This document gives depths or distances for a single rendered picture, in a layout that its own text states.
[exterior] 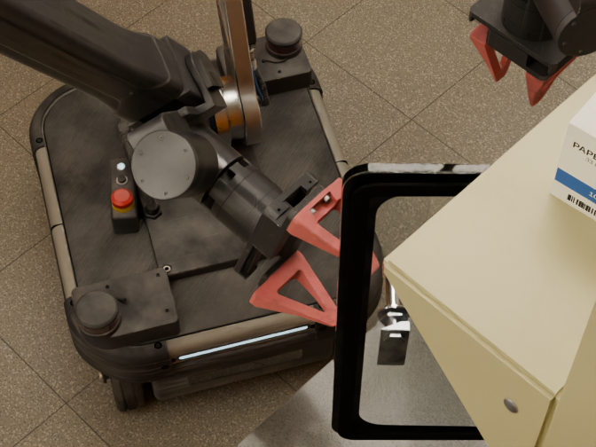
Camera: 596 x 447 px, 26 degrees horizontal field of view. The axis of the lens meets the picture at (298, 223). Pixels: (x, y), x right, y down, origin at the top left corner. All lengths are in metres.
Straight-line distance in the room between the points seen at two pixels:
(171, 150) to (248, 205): 0.10
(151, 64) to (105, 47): 0.08
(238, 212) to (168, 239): 1.08
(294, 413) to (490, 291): 0.62
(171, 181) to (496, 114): 1.70
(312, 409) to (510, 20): 0.41
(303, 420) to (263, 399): 1.07
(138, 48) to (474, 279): 0.50
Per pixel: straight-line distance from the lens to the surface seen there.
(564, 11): 1.10
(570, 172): 0.68
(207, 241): 2.18
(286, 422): 1.25
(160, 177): 1.06
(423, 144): 2.64
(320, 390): 1.27
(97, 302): 2.06
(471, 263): 0.67
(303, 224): 1.06
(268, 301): 1.16
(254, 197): 1.11
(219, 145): 1.14
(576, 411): 0.63
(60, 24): 0.96
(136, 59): 1.07
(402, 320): 1.01
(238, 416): 2.31
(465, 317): 0.65
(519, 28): 1.20
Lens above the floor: 2.07
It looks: 55 degrees down
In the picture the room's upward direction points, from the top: straight up
